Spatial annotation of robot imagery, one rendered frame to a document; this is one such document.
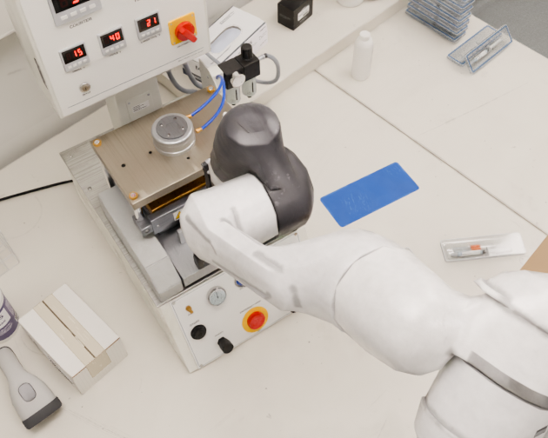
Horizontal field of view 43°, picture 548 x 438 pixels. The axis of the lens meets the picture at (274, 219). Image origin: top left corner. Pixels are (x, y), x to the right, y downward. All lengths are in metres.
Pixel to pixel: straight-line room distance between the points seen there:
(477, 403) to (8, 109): 1.40
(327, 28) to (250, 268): 1.33
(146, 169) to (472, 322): 0.78
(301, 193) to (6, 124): 1.07
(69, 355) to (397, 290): 0.90
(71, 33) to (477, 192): 1.01
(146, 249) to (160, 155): 0.18
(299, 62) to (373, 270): 1.29
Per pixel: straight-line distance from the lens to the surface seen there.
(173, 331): 1.40
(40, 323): 1.50
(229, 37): 1.91
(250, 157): 0.91
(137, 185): 1.29
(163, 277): 1.33
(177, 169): 1.30
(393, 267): 0.70
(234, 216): 0.89
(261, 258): 0.79
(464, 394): 0.70
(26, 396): 1.46
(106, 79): 1.36
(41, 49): 1.26
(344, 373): 1.48
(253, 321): 1.46
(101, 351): 1.44
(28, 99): 1.83
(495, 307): 0.69
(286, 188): 0.91
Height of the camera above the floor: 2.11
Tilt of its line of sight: 55 degrees down
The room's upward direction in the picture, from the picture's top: 2 degrees counter-clockwise
